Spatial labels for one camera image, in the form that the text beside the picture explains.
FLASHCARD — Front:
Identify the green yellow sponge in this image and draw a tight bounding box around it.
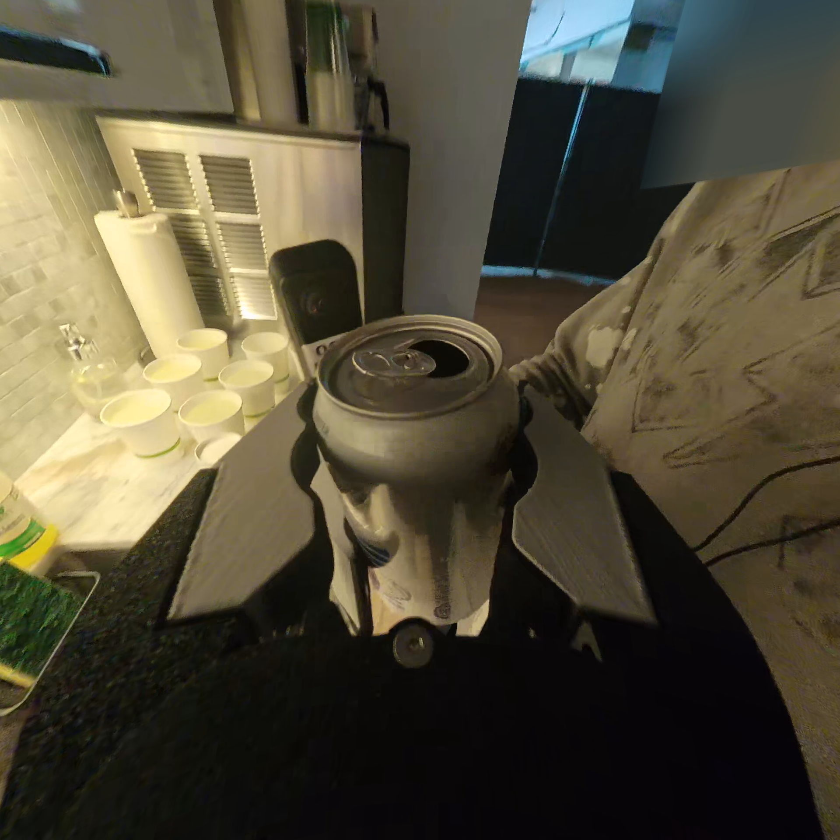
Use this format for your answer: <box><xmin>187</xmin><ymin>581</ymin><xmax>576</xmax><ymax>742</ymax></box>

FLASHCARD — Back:
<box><xmin>0</xmin><ymin>561</ymin><xmax>86</xmax><ymax>677</ymax></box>

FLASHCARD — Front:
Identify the marble desk countertop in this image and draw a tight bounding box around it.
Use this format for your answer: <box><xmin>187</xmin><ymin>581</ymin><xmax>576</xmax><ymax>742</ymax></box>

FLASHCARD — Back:
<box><xmin>13</xmin><ymin>361</ymin><xmax>316</xmax><ymax>552</ymax></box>

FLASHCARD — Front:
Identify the steel appliance with vents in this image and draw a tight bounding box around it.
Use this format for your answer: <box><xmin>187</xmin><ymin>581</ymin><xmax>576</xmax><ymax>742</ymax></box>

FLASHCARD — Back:
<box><xmin>95</xmin><ymin>115</ymin><xmax>411</xmax><ymax>329</ymax></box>

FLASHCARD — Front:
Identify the paper towel roll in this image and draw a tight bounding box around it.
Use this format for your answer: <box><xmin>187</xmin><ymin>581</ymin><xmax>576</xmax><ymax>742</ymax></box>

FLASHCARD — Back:
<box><xmin>94</xmin><ymin>190</ymin><xmax>207</xmax><ymax>355</ymax></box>

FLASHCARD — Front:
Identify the single white paper cup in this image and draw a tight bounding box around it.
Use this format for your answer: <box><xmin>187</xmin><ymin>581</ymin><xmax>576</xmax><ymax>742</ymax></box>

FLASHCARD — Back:
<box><xmin>195</xmin><ymin>432</ymin><xmax>245</xmax><ymax>468</ymax></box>

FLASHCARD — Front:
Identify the group of white paper cups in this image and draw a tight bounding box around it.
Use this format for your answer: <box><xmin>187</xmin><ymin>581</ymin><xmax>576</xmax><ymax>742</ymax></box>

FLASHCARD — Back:
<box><xmin>100</xmin><ymin>327</ymin><xmax>291</xmax><ymax>459</ymax></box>

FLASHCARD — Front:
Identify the steel canister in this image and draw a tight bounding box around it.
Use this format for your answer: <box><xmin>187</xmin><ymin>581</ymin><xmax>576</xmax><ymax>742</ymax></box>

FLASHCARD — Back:
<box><xmin>213</xmin><ymin>0</ymin><xmax>304</xmax><ymax>126</ymax></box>

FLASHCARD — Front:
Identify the person in grey patterned shirt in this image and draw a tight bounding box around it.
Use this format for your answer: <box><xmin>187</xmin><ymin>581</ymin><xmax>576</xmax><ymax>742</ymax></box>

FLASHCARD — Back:
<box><xmin>581</xmin><ymin>164</ymin><xmax>840</xmax><ymax>840</ymax></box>

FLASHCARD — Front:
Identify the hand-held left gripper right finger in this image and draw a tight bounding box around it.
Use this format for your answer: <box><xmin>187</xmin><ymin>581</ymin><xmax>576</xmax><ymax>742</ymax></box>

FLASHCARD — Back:
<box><xmin>508</xmin><ymin>387</ymin><xmax>657</xmax><ymax>624</ymax></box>

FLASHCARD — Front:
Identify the glass soap dispenser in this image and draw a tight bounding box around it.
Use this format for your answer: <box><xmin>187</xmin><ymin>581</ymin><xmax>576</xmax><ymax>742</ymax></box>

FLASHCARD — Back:
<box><xmin>58</xmin><ymin>323</ymin><xmax>129</xmax><ymax>417</ymax></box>

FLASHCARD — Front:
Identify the silver drink can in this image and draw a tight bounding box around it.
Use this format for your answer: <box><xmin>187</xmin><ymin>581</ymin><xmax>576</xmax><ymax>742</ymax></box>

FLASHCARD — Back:
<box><xmin>311</xmin><ymin>315</ymin><xmax>522</xmax><ymax>637</ymax></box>

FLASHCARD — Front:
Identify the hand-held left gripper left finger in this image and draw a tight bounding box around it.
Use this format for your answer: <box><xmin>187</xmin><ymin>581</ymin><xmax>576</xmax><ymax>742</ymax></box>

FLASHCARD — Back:
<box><xmin>167</xmin><ymin>384</ymin><xmax>329</xmax><ymax>624</ymax></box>

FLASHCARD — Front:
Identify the dish soap bottle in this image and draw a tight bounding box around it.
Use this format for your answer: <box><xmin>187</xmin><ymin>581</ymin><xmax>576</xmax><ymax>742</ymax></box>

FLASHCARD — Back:
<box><xmin>0</xmin><ymin>472</ymin><xmax>60</xmax><ymax>578</ymax></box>

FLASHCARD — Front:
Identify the sleeve of paper cups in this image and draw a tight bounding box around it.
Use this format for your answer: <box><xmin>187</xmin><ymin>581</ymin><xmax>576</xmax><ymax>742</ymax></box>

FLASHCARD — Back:
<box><xmin>305</xmin><ymin>0</ymin><xmax>358</xmax><ymax>129</ymax></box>

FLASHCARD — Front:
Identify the black cable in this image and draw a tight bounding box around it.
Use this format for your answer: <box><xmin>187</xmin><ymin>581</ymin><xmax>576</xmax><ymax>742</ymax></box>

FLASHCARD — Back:
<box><xmin>692</xmin><ymin>456</ymin><xmax>840</xmax><ymax>552</ymax></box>
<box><xmin>702</xmin><ymin>515</ymin><xmax>840</xmax><ymax>568</ymax></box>

